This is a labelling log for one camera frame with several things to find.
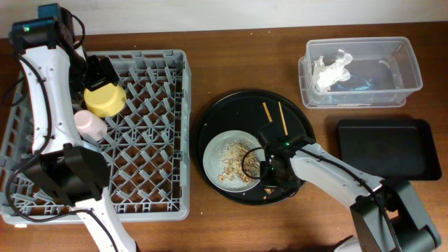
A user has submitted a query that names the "yellow bowl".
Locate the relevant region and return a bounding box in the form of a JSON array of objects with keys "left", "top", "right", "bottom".
[{"left": 84, "top": 83, "right": 127, "bottom": 118}]

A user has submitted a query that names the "food scraps and rice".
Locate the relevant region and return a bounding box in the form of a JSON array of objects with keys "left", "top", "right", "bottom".
[{"left": 218, "top": 140, "right": 260, "bottom": 184}]

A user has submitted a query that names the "grey plate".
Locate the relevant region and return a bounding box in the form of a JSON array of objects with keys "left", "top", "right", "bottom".
[{"left": 202, "top": 130, "right": 265, "bottom": 193}]

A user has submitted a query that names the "white napkin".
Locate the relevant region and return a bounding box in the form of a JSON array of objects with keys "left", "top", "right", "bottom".
[{"left": 312, "top": 53, "right": 353, "bottom": 92}]

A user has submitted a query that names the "gold foil wrapper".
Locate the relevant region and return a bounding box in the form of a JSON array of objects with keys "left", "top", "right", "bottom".
[{"left": 263, "top": 188, "right": 274, "bottom": 200}]

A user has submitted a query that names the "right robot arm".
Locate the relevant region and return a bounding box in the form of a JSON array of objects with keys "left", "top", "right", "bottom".
[{"left": 257, "top": 123, "right": 442, "bottom": 252}]

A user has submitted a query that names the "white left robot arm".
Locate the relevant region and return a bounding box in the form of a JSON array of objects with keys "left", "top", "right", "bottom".
[{"left": 5, "top": 3, "right": 139, "bottom": 251}]

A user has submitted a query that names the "grey dishwasher rack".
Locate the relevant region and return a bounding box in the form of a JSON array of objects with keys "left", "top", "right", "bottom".
[{"left": 1, "top": 50, "right": 191, "bottom": 226}]

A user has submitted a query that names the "pink cup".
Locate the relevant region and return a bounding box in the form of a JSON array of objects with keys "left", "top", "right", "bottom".
[{"left": 74, "top": 110, "right": 107, "bottom": 141}]

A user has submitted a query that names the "wooden chopstick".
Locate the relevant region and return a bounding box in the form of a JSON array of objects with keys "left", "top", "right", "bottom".
[
  {"left": 278, "top": 101, "right": 288, "bottom": 136},
  {"left": 262, "top": 102, "right": 273, "bottom": 123}
]

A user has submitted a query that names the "round black serving tray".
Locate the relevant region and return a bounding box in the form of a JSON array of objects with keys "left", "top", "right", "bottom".
[{"left": 193, "top": 90, "right": 316, "bottom": 206}]

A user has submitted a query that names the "black rectangular tray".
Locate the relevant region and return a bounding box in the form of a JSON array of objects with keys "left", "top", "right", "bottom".
[{"left": 336, "top": 119, "right": 442, "bottom": 181}]

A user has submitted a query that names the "clear plastic bin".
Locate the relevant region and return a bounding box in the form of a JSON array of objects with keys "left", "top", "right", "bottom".
[{"left": 298, "top": 36, "right": 423, "bottom": 109}]

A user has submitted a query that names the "black cable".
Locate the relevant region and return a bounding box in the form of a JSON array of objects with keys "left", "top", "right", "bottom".
[{"left": 241, "top": 146, "right": 403, "bottom": 252}]

